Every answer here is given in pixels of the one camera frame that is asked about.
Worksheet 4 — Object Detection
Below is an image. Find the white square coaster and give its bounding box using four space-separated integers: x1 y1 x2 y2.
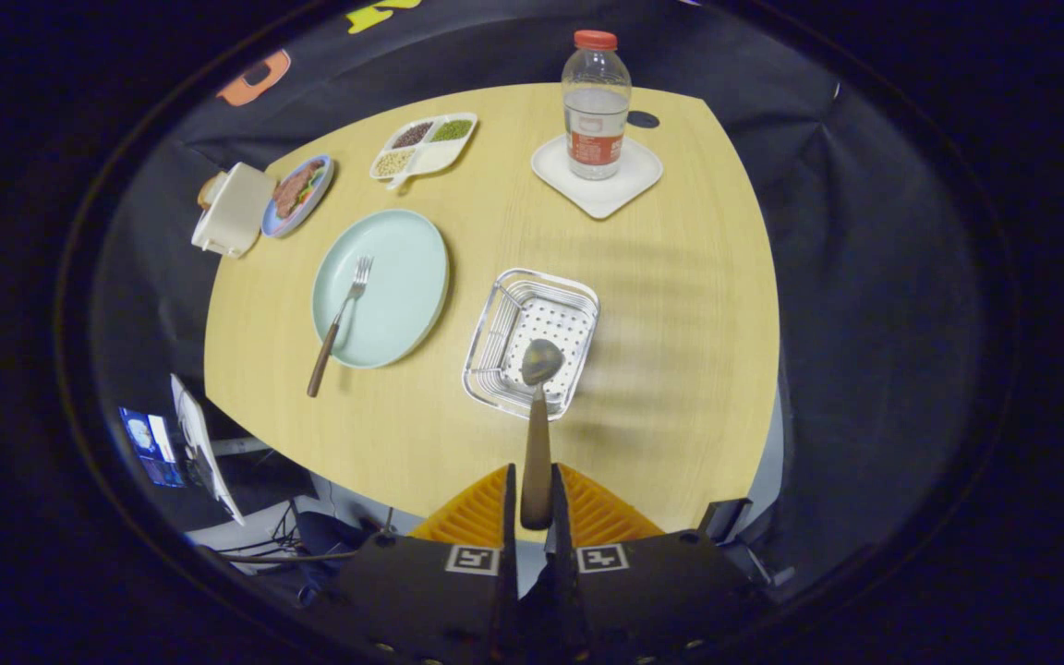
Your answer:
531 135 664 220

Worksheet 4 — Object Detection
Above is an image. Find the black block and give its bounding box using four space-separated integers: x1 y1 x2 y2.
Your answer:
698 499 755 546

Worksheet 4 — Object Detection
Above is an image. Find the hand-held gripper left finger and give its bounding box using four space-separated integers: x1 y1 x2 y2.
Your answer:
310 464 520 665

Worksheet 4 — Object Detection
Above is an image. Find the wooden handled fork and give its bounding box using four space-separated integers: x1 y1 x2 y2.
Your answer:
306 256 375 399

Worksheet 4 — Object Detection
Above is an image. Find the red capped water bottle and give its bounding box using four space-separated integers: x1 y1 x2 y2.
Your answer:
561 30 633 181

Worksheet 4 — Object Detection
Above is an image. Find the white toaster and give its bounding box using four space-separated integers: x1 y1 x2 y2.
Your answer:
190 163 277 260

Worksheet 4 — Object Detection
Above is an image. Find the black cable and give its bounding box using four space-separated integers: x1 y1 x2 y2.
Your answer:
218 545 357 566

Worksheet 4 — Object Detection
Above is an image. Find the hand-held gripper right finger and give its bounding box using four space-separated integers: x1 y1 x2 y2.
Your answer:
546 462 773 665

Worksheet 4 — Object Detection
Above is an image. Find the clear perforated drain basket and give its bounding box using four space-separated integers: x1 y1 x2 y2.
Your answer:
462 268 600 422

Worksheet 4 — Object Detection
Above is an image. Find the white divided bean tray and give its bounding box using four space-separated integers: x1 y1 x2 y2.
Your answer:
369 113 479 192

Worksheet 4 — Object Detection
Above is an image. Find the meat and vegetables serving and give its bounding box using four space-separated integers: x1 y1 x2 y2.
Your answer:
273 162 326 220

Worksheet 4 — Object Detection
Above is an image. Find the lit computer screen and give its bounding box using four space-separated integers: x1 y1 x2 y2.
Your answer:
118 406 187 489

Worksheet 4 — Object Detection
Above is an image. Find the small blue plate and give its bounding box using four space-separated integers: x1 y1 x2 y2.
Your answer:
260 154 335 239

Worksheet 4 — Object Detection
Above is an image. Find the wooden handled spoon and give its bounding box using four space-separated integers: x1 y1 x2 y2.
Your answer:
519 338 566 531

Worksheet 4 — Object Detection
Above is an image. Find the light green round plate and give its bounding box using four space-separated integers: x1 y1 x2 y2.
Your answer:
311 209 451 370

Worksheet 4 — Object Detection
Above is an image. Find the white flat panel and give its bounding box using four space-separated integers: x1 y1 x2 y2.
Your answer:
170 373 247 527

